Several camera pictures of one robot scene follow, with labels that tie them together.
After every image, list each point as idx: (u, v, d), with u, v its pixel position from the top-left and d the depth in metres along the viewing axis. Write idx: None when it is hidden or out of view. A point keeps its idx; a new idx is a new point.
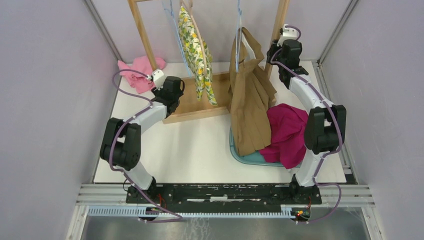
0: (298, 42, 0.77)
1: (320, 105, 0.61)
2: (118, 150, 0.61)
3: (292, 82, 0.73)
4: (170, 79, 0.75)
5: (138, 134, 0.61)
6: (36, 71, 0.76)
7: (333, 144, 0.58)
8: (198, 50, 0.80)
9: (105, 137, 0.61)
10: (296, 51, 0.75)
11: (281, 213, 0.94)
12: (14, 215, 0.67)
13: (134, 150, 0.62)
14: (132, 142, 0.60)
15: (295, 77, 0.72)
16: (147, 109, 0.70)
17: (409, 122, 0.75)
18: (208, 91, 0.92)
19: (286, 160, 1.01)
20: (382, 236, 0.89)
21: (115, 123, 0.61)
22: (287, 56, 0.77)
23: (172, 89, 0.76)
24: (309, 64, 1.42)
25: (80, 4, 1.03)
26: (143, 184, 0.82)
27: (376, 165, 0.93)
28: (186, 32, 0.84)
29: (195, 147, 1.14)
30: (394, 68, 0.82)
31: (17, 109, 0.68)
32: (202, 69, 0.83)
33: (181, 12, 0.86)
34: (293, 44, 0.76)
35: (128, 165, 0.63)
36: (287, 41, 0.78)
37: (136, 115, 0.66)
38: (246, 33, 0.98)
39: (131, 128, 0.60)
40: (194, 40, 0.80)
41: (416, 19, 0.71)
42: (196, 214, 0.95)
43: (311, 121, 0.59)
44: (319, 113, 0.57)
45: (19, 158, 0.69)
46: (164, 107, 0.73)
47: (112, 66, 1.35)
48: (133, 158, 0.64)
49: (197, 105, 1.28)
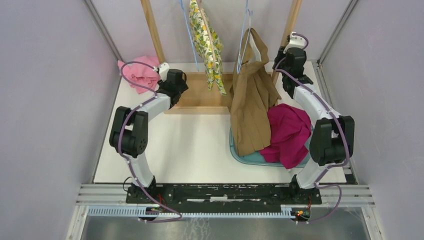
0: (301, 50, 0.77)
1: (326, 115, 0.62)
2: (127, 136, 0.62)
3: (297, 91, 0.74)
4: (172, 71, 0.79)
5: (145, 121, 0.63)
6: (36, 71, 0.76)
7: (340, 157, 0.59)
8: (208, 43, 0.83)
9: (114, 125, 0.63)
10: (301, 59, 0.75)
11: (281, 213, 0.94)
12: (14, 215, 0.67)
13: (142, 136, 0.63)
14: (140, 128, 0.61)
15: (300, 87, 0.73)
16: (152, 99, 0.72)
17: (409, 121, 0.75)
18: (218, 83, 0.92)
19: (286, 160, 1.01)
20: (382, 236, 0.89)
21: (124, 111, 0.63)
22: (292, 65, 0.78)
23: (174, 82, 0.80)
24: (309, 64, 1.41)
25: (80, 4, 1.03)
26: (145, 181, 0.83)
27: (376, 165, 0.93)
28: (197, 24, 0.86)
29: (195, 147, 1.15)
30: (394, 68, 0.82)
31: (17, 108, 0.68)
32: (211, 63, 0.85)
33: (191, 2, 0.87)
34: (297, 52, 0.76)
35: (137, 151, 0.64)
36: (291, 49, 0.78)
37: (142, 104, 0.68)
38: (255, 35, 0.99)
39: (138, 115, 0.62)
40: (204, 33, 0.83)
41: (416, 19, 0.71)
42: (196, 214, 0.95)
43: (318, 133, 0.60)
44: (325, 124, 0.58)
45: (18, 158, 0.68)
46: (168, 98, 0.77)
47: (112, 66, 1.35)
48: (141, 144, 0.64)
49: (197, 100, 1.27)
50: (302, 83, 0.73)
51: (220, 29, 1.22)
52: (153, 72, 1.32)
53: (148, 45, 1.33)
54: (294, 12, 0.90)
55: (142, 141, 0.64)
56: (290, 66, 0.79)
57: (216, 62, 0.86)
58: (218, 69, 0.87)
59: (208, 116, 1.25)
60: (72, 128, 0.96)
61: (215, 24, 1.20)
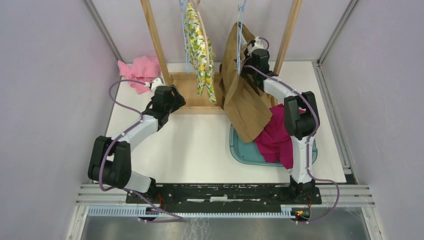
0: (264, 50, 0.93)
1: (291, 94, 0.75)
2: (108, 169, 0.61)
3: (266, 83, 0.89)
4: (160, 91, 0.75)
5: (127, 154, 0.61)
6: (36, 72, 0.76)
7: (311, 126, 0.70)
8: (202, 47, 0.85)
9: (93, 157, 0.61)
10: (265, 58, 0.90)
11: (280, 213, 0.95)
12: (14, 214, 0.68)
13: (124, 169, 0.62)
14: (121, 161, 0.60)
15: (268, 79, 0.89)
16: (137, 124, 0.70)
17: (409, 121, 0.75)
18: (209, 87, 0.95)
19: (287, 159, 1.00)
20: (382, 236, 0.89)
21: (103, 141, 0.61)
22: (259, 63, 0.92)
23: (162, 101, 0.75)
24: (309, 63, 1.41)
25: (80, 4, 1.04)
26: (142, 188, 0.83)
27: (376, 166, 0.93)
28: (192, 28, 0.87)
29: (195, 147, 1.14)
30: (394, 68, 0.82)
31: (17, 108, 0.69)
32: (204, 65, 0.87)
33: (188, 9, 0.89)
34: (261, 53, 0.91)
35: (118, 185, 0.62)
36: (256, 50, 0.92)
37: (124, 132, 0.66)
38: (245, 31, 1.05)
39: (120, 146, 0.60)
40: (199, 37, 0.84)
41: (417, 19, 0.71)
42: (196, 214, 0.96)
43: (287, 110, 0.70)
44: (292, 100, 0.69)
45: (19, 157, 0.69)
46: (155, 120, 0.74)
47: (112, 66, 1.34)
48: (123, 177, 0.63)
49: (197, 100, 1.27)
50: (269, 76, 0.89)
51: (220, 30, 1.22)
52: (153, 71, 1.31)
53: (148, 45, 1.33)
54: (294, 15, 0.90)
55: (124, 173, 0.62)
56: (258, 65, 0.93)
57: (209, 65, 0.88)
58: (210, 72, 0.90)
59: (207, 115, 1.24)
60: (72, 128, 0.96)
61: (214, 24, 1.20)
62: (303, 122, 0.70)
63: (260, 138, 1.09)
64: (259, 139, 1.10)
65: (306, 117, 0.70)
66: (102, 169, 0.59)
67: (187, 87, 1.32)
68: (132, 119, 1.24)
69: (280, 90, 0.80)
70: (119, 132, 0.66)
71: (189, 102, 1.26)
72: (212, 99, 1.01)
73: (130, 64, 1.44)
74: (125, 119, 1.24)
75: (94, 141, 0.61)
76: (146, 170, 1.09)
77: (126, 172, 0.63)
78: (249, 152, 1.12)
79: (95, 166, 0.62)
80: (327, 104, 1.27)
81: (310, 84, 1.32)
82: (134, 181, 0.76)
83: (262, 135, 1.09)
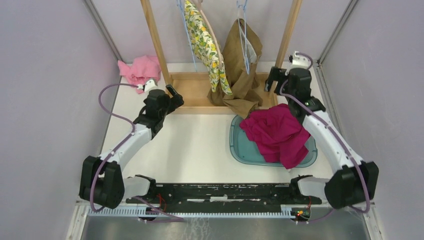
0: (305, 70, 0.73)
1: (346, 161, 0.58)
2: (99, 189, 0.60)
3: (308, 121, 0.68)
4: (152, 96, 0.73)
5: (117, 173, 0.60)
6: (36, 71, 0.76)
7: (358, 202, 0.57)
8: (210, 44, 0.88)
9: (83, 179, 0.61)
10: (308, 80, 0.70)
11: (281, 213, 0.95)
12: (15, 213, 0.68)
13: (115, 189, 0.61)
14: (112, 182, 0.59)
15: (311, 116, 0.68)
16: (128, 137, 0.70)
17: (409, 121, 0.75)
18: (223, 82, 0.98)
19: (286, 160, 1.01)
20: (382, 236, 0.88)
21: (92, 162, 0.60)
22: (297, 87, 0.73)
23: (156, 107, 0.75)
24: (309, 64, 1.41)
25: (80, 4, 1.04)
26: (141, 191, 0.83)
27: (376, 165, 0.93)
28: (194, 26, 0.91)
29: (195, 145, 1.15)
30: (394, 68, 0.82)
31: (17, 108, 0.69)
32: (216, 62, 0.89)
33: (186, 5, 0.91)
34: (301, 73, 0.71)
35: (111, 203, 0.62)
36: (294, 70, 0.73)
37: (114, 149, 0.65)
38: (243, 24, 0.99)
39: (109, 168, 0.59)
40: (205, 34, 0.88)
41: (416, 19, 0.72)
42: (196, 214, 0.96)
43: (338, 182, 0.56)
44: (349, 176, 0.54)
45: (19, 156, 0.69)
46: (148, 130, 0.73)
47: (112, 66, 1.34)
48: (115, 196, 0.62)
49: (199, 100, 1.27)
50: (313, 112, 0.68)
51: (220, 30, 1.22)
52: (153, 71, 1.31)
53: (148, 45, 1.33)
54: (294, 14, 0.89)
55: (116, 192, 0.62)
56: (297, 89, 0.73)
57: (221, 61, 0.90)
58: (223, 68, 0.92)
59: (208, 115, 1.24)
60: (72, 128, 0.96)
61: (214, 24, 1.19)
62: (354, 197, 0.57)
63: (260, 138, 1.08)
64: (259, 139, 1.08)
65: (356, 189, 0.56)
66: (92, 190, 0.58)
67: (188, 86, 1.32)
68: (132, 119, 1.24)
69: (330, 146, 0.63)
70: (108, 151, 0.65)
71: (191, 102, 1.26)
72: (227, 92, 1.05)
73: (130, 64, 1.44)
74: (124, 119, 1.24)
75: (83, 162, 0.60)
76: (146, 169, 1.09)
77: (118, 191, 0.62)
78: (249, 153, 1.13)
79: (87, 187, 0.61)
80: (327, 104, 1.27)
81: (310, 84, 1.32)
82: (130, 190, 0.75)
83: (262, 135, 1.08)
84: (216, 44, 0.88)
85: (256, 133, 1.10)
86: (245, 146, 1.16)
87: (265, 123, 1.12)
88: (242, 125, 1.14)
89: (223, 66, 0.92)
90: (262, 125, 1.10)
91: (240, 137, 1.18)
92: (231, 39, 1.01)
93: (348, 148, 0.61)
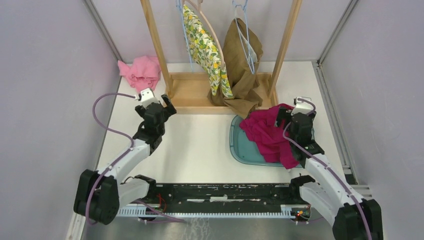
0: (306, 116, 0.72)
1: (348, 199, 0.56)
2: (93, 205, 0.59)
3: (308, 163, 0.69)
4: (149, 113, 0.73)
5: (114, 189, 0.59)
6: (37, 71, 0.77)
7: None
8: (210, 46, 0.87)
9: (79, 194, 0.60)
10: (308, 128, 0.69)
11: (281, 213, 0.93)
12: (15, 213, 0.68)
13: (108, 209, 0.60)
14: (107, 199, 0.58)
15: (311, 158, 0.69)
16: (127, 152, 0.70)
17: (409, 121, 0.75)
18: (225, 83, 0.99)
19: (286, 159, 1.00)
20: None
21: (89, 176, 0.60)
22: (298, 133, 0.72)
23: (153, 123, 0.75)
24: (309, 64, 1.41)
25: (81, 5, 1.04)
26: (140, 194, 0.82)
27: (376, 166, 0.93)
28: (193, 29, 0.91)
29: (196, 146, 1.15)
30: (394, 68, 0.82)
31: (18, 107, 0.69)
32: (217, 63, 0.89)
33: (184, 10, 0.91)
34: (303, 120, 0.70)
35: (104, 222, 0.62)
36: (296, 116, 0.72)
37: (112, 164, 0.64)
38: (241, 24, 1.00)
39: (106, 183, 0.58)
40: (204, 36, 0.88)
41: (416, 19, 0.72)
42: (196, 214, 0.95)
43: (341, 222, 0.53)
44: (350, 214, 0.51)
45: (19, 155, 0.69)
46: (146, 146, 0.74)
47: (112, 66, 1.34)
48: (109, 212, 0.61)
49: (200, 100, 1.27)
50: (312, 154, 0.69)
51: (221, 30, 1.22)
52: (153, 71, 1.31)
53: (148, 45, 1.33)
54: (294, 14, 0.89)
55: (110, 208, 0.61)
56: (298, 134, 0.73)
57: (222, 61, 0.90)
58: (225, 69, 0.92)
59: (208, 116, 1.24)
60: (72, 128, 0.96)
61: (215, 24, 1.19)
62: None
63: (260, 138, 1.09)
64: (259, 139, 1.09)
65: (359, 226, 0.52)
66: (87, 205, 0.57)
67: (189, 86, 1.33)
68: (132, 119, 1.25)
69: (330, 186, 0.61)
70: (106, 165, 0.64)
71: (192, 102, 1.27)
72: (228, 94, 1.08)
73: (130, 64, 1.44)
74: (124, 119, 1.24)
75: (81, 175, 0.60)
76: (146, 169, 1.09)
77: (112, 207, 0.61)
78: (249, 152, 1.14)
79: (81, 202, 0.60)
80: (327, 104, 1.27)
81: (310, 84, 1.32)
82: (128, 195, 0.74)
83: (262, 135, 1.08)
84: (217, 46, 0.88)
85: (256, 134, 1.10)
86: (246, 146, 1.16)
87: (265, 123, 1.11)
88: (242, 125, 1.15)
89: (224, 66, 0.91)
90: (261, 125, 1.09)
91: (240, 137, 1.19)
92: (230, 39, 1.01)
93: (349, 187, 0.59)
